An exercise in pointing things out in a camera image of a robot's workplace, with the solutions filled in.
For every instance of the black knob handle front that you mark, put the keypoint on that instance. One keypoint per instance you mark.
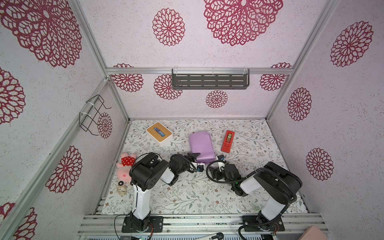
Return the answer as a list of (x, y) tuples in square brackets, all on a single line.
[(216, 236)]

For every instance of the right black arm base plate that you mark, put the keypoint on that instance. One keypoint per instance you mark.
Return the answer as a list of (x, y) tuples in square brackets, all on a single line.
[(255, 223)]

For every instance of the red tape dispenser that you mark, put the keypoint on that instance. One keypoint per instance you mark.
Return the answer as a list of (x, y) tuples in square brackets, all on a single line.
[(228, 141)]

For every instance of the white box with wooden lid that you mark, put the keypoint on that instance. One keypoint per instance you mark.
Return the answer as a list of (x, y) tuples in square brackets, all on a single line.
[(160, 141)]

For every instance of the pink object bottom right corner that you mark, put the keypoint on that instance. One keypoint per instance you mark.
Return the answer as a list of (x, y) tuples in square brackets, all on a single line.
[(313, 233)]

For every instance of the grey slotted wall shelf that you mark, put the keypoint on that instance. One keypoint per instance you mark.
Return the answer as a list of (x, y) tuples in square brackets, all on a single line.
[(210, 81)]

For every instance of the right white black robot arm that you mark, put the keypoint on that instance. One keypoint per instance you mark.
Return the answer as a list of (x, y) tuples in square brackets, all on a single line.
[(279, 183)]

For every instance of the black wire wall rack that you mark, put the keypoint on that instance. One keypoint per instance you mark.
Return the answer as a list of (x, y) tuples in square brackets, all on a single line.
[(96, 120)]

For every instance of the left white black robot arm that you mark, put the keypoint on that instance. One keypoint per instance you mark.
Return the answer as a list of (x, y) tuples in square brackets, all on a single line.
[(149, 170)]

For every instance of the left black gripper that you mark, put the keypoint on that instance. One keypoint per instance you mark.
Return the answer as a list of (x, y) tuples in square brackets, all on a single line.
[(191, 156)]

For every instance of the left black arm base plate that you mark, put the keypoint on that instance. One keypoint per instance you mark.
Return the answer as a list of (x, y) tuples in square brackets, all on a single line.
[(150, 224)]

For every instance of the pink plush toy red dress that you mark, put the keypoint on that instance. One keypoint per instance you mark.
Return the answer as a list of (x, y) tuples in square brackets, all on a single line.
[(123, 172)]

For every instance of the blue item on wooden lid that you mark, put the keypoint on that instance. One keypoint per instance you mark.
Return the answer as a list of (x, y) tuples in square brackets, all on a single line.
[(159, 132)]

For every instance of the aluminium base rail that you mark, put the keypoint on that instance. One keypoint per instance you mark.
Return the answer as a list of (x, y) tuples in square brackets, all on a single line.
[(193, 225)]

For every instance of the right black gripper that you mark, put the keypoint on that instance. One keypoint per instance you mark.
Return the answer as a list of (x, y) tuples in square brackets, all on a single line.
[(221, 167)]

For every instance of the pink wrapping paper sheet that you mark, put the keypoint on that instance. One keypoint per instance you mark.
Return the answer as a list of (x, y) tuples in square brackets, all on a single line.
[(201, 142)]

